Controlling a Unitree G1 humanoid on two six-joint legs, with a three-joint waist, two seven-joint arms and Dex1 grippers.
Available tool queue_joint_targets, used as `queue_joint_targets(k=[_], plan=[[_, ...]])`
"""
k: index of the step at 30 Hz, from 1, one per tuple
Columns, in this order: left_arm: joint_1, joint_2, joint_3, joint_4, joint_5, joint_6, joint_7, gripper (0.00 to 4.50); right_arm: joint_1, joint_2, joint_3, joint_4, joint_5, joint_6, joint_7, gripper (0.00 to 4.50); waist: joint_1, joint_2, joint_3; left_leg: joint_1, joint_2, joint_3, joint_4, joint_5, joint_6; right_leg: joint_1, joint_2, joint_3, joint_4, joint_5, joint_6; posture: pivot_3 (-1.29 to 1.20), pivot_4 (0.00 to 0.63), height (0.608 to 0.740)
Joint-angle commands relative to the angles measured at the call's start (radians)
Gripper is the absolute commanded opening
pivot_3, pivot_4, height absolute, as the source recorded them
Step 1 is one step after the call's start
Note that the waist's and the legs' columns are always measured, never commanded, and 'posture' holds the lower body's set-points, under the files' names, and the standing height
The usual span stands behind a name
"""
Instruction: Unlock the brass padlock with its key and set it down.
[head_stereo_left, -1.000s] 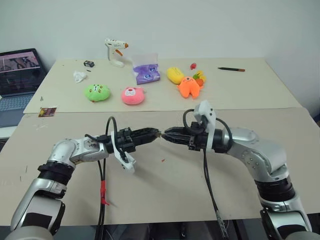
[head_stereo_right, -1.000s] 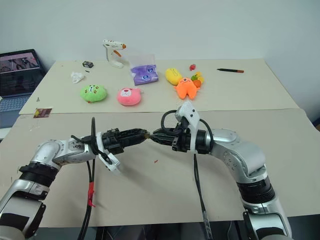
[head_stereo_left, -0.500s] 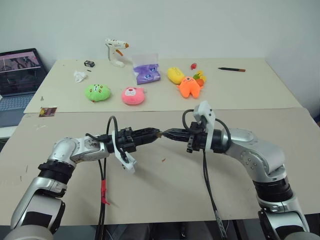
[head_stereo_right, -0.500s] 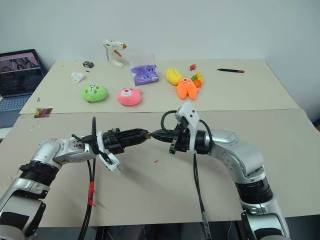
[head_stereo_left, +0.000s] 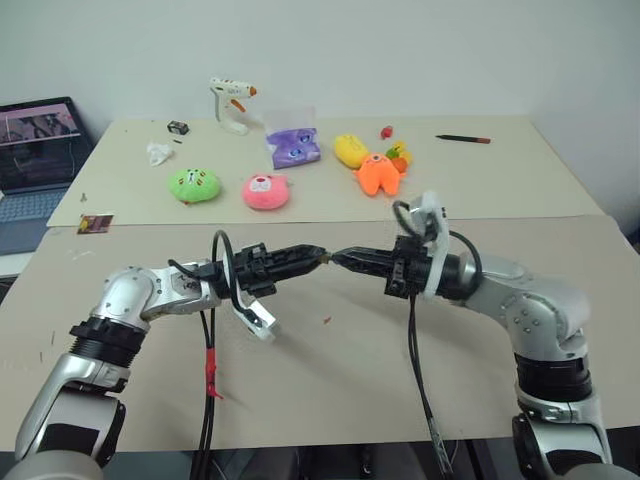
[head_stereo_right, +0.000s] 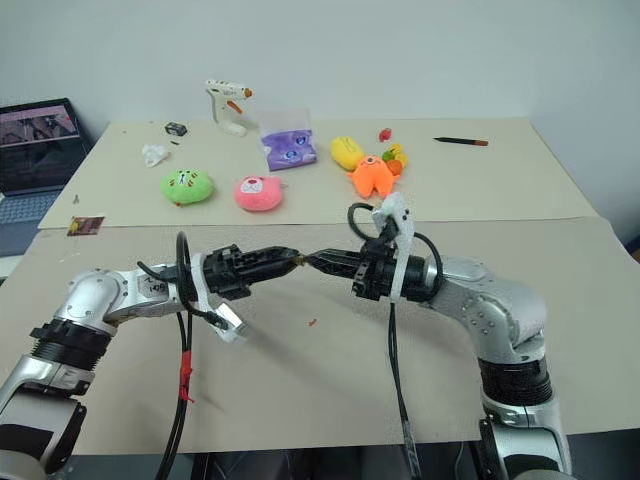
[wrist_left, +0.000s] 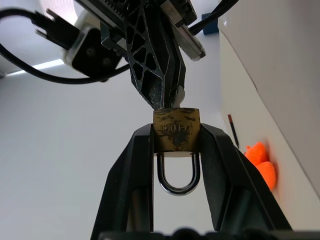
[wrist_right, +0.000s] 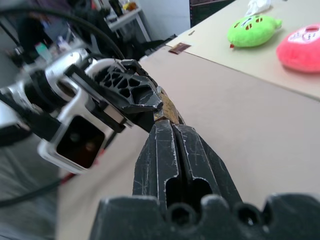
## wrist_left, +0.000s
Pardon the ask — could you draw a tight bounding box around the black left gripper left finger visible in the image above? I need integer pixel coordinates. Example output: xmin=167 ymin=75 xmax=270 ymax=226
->
xmin=90 ymin=123 xmax=155 ymax=240

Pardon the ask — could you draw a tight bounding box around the black straight arm cable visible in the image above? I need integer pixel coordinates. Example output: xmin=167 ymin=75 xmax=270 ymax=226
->
xmin=188 ymin=0 xmax=240 ymax=36

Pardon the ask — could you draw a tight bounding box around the silver padlock key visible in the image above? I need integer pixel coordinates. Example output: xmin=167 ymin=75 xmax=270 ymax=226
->
xmin=172 ymin=85 xmax=186 ymax=109

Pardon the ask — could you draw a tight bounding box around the orange rounded object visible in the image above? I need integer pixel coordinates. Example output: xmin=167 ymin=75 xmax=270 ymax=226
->
xmin=244 ymin=141 xmax=266 ymax=166
xmin=256 ymin=161 xmax=278 ymax=190

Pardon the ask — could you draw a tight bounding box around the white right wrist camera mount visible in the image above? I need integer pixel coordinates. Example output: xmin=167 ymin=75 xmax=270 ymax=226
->
xmin=41 ymin=0 xmax=124 ymax=82

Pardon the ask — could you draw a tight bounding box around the finger of the black plain right gripper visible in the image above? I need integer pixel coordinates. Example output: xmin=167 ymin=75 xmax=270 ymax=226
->
xmin=161 ymin=21 xmax=187 ymax=109

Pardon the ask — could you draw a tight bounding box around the brass padlock with steel shackle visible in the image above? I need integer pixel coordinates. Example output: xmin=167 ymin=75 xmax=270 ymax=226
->
xmin=152 ymin=107 xmax=202 ymax=197

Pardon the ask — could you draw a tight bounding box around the finger of the black latticed right gripper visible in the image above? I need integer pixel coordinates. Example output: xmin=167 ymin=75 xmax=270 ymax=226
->
xmin=123 ymin=3 xmax=176 ymax=111

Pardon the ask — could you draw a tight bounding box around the red and black pen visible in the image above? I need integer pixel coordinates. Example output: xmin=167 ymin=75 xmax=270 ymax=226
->
xmin=227 ymin=114 xmax=240 ymax=148

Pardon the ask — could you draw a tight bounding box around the blue box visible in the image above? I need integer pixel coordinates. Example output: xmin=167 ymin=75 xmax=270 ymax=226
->
xmin=201 ymin=12 xmax=220 ymax=36

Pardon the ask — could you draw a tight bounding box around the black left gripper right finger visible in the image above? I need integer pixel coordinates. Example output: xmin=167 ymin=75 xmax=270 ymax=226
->
xmin=199 ymin=122 xmax=293 ymax=233

